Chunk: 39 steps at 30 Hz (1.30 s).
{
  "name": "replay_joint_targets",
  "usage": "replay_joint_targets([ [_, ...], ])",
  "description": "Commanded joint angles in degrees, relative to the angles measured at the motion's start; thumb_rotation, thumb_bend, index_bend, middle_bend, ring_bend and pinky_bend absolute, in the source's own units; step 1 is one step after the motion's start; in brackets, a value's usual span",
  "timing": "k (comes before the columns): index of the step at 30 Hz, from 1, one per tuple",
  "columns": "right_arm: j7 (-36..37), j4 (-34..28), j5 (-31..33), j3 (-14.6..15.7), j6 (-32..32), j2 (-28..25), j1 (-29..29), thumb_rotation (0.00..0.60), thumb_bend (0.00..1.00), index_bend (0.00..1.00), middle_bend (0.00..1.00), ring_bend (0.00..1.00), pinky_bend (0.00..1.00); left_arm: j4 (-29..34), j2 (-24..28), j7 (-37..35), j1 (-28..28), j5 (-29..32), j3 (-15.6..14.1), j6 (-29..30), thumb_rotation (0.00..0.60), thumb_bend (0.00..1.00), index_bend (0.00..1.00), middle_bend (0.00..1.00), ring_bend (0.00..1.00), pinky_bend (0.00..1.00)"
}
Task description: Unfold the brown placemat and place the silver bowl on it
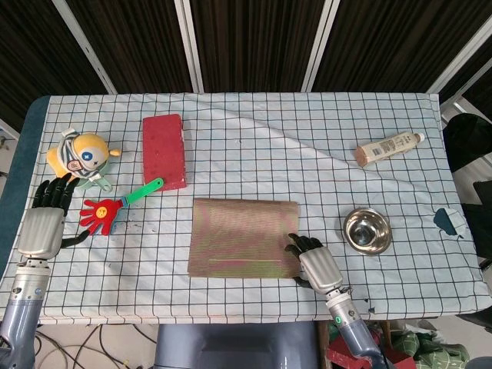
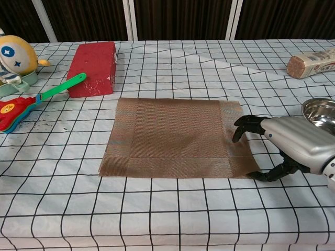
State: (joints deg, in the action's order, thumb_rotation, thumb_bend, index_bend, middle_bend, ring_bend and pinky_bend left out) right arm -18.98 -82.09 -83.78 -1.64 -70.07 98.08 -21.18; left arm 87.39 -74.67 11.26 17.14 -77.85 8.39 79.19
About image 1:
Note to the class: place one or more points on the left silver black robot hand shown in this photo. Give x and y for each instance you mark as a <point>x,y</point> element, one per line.
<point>40,230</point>

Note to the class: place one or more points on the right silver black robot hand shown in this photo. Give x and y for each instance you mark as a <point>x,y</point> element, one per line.
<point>319,265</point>

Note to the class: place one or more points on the metal bowl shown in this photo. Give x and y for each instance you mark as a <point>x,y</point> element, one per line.
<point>367,232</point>

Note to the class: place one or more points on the brown woven placemat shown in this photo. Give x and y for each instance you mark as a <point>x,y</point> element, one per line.
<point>238,234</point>

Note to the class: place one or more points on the red hand clapper toy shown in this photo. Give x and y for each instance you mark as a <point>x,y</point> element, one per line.
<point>102,213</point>

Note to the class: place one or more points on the mint green toy pan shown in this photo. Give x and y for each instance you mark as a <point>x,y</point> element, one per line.
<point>100,182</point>

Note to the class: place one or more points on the yellow plush toy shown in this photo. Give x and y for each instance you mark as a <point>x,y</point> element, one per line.
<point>90,150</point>

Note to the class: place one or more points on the grey-blue robot torso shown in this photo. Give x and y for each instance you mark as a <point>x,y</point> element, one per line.
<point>230,346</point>

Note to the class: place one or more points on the white checkered tablecloth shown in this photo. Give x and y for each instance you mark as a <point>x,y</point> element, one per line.
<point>269,146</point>

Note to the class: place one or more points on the beige tube bottle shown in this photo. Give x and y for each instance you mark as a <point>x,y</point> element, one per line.
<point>384,150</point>

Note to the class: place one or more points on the green patterned cloth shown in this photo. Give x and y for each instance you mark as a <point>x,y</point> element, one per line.
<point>426,350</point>

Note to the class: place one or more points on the red brick block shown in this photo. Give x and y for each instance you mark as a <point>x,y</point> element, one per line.
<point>163,153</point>

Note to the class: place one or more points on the black chair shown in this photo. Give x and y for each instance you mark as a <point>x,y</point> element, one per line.
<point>469,138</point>

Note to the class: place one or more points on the white partition post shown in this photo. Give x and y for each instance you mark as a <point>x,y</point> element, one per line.
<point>82,42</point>
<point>319,42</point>
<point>457,61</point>
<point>188,42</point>

